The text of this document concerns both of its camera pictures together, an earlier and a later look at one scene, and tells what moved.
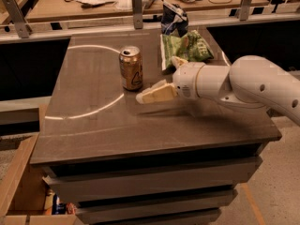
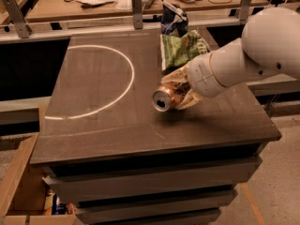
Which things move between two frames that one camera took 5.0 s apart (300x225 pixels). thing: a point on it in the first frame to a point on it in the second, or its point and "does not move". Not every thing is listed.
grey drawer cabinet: x=175 y=160 does not move
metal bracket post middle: x=137 y=9 does not move
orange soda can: x=131 y=67 to x=164 y=98
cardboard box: x=23 y=190 does not move
